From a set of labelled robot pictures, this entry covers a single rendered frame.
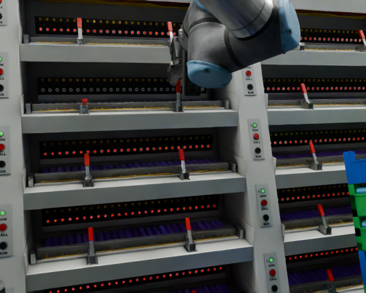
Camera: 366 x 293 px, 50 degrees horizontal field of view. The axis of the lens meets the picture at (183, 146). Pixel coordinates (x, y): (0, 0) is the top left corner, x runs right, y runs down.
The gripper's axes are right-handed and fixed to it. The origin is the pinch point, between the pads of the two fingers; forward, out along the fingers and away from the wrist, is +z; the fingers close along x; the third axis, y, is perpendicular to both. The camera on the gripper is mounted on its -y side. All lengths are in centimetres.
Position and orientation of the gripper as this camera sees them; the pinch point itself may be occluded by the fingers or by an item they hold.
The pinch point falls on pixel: (177, 85)
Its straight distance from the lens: 115.1
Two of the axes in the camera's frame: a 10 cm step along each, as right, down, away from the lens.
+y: -1.3, -9.5, 2.9
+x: -9.6, 0.5, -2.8
